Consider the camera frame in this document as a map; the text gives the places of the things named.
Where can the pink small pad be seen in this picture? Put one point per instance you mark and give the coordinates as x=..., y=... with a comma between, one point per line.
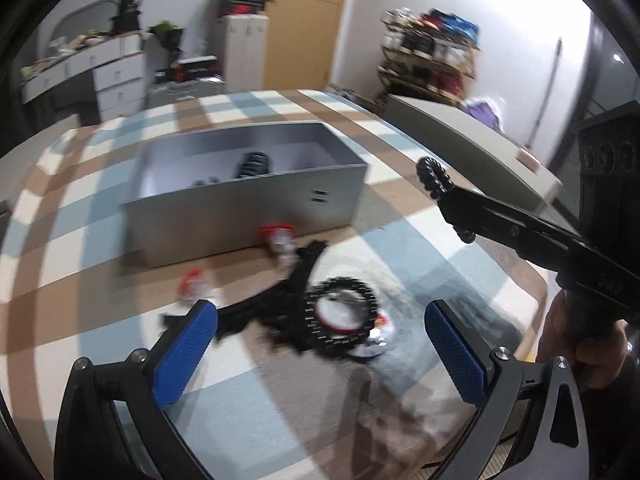
x=526, y=158

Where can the wooden shoe rack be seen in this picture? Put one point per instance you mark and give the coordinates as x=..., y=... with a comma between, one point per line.
x=467, y=67

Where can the group of sneakers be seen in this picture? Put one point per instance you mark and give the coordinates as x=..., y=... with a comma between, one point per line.
x=430, y=45

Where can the wooden door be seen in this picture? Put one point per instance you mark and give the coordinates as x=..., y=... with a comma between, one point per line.
x=305, y=25

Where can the large black hair claw clip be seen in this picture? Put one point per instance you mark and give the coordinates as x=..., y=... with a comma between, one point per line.
x=280, y=300

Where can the person's right hand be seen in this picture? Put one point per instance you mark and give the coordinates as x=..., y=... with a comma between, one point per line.
x=595, y=360

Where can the grey long pole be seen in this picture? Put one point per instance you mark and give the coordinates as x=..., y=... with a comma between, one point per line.
x=547, y=85

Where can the white upright suitcase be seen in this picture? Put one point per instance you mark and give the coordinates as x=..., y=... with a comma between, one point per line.
x=245, y=55

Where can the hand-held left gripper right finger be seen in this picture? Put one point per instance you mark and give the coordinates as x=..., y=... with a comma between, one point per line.
x=457, y=355

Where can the arched mirror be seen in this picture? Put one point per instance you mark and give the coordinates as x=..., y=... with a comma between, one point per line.
x=80, y=22

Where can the small black hair claw clip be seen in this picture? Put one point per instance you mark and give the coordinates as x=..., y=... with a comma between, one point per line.
x=252, y=162

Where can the black and red box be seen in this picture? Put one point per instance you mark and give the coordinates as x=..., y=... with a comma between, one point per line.
x=197, y=67

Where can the red and white ornament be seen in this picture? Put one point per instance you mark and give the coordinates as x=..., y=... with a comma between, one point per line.
x=192, y=282
x=382, y=334
x=277, y=237

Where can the black paper bag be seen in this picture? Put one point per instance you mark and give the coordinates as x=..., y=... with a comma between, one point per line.
x=127, y=12

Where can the white dresser with drawers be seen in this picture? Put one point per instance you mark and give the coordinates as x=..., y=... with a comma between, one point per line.
x=112, y=77

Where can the dark wrapped flower bouquet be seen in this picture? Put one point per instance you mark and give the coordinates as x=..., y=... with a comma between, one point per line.
x=167, y=35

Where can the grey rectangular storage box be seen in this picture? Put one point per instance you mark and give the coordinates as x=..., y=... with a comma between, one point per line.
x=240, y=220

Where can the purple bag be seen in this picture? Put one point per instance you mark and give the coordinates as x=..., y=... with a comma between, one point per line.
x=484, y=112

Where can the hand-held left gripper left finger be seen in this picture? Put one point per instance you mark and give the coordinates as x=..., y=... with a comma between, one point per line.
x=186, y=350

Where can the silver flat suitcase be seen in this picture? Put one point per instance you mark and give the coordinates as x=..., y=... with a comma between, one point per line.
x=187, y=92

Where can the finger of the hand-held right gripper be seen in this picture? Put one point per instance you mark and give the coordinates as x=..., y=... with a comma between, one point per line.
x=500, y=222

